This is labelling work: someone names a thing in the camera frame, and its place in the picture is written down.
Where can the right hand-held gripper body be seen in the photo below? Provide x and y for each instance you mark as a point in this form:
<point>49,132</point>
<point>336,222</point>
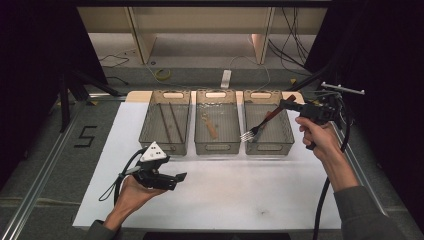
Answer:
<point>318,110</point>

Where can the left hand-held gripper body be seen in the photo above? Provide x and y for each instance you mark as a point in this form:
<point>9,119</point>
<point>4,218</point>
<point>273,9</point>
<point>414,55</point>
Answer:
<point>153,171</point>

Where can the grey translucent plastic basket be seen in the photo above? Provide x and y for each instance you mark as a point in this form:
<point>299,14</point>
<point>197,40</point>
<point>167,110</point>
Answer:
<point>216,147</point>
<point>180,148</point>
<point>270,148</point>

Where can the translucent amber plastic spoon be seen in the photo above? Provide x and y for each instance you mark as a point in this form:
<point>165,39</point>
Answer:
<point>211,130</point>

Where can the person's right hand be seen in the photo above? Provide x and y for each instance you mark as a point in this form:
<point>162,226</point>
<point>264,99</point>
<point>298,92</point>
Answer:
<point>316,136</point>

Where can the person's left hand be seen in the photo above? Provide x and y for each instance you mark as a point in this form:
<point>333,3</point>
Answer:
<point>133,196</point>

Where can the yellow floor tape piece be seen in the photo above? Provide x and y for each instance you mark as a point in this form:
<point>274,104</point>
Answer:
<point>94,102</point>
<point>293,81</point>

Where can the black metal stand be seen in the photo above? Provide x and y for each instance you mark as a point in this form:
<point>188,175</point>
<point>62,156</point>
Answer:
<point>311,77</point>
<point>63,100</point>

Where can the white power strip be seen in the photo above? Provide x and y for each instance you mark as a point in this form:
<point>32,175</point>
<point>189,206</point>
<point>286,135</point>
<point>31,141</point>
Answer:
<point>226,79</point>

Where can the black curtain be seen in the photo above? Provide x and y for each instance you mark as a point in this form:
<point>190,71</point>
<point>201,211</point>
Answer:
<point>383,66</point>
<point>30,66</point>

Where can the beige wooden shelf unit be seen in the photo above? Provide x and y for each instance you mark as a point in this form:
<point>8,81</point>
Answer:
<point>143,40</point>

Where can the metal floor rail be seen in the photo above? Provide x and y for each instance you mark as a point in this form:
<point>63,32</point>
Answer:
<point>363,173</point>
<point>36,186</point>

